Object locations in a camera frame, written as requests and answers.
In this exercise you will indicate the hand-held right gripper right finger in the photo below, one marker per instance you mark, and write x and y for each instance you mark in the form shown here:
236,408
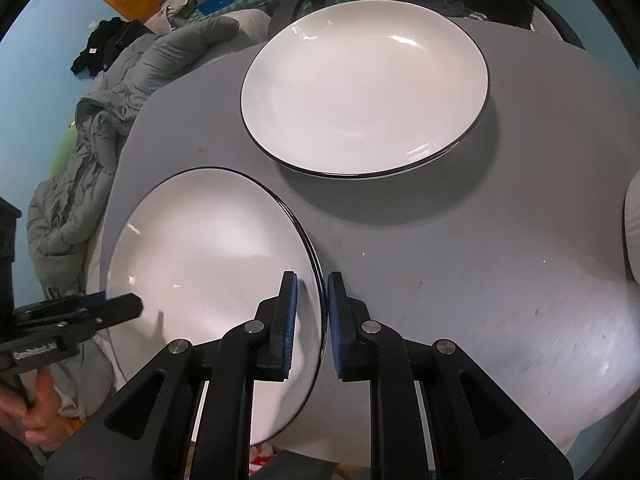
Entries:
334,330

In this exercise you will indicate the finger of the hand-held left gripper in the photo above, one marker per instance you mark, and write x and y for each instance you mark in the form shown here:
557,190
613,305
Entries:
122,307
60,306

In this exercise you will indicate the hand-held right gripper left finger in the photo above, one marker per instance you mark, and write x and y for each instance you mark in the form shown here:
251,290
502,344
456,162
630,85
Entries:
293,327

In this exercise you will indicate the white plate dark rim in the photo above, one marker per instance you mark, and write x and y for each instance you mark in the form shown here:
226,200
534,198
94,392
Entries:
210,260
365,90

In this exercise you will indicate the white bowl dark rim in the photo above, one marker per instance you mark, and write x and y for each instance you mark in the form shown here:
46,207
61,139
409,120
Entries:
634,230

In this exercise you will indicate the person's left hand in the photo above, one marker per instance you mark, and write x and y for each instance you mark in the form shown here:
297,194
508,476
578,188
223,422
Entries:
42,412

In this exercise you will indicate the colourful printed cloth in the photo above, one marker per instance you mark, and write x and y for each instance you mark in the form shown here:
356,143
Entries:
262,462

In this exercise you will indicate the green pillow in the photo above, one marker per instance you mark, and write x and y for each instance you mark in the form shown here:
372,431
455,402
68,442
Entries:
62,152

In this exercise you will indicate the grey quilted blanket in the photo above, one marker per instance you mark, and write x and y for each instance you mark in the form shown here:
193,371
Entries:
165,55

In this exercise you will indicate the black clothing pile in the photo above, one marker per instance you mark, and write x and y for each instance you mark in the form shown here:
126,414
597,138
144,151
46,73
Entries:
107,45

